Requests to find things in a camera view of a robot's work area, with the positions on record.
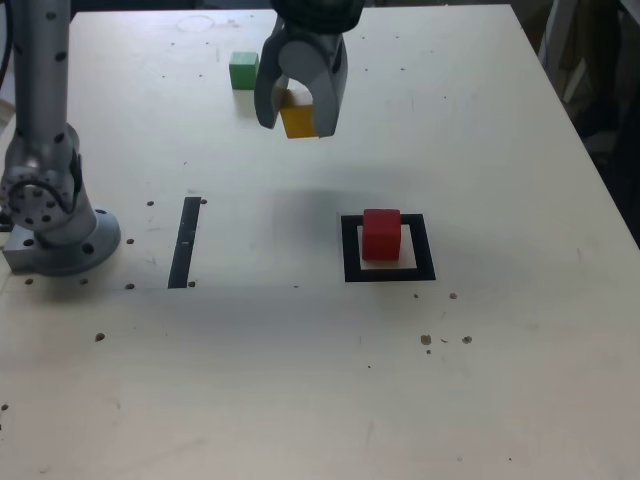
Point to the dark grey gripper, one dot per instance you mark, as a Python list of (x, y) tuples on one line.
[(320, 40)]

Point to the green cube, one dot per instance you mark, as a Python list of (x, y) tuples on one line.
[(242, 72)]

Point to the yellow cube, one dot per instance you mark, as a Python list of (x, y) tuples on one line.
[(299, 122)]

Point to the red cube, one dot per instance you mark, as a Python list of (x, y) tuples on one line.
[(380, 240)]

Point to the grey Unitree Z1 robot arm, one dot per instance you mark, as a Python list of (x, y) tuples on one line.
[(40, 100)]

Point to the black tape square outline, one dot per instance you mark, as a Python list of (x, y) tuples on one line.
[(425, 250)]

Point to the black tape strip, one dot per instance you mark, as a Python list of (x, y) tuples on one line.
[(182, 250)]

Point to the white leaning board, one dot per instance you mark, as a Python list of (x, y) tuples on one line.
[(550, 40)]

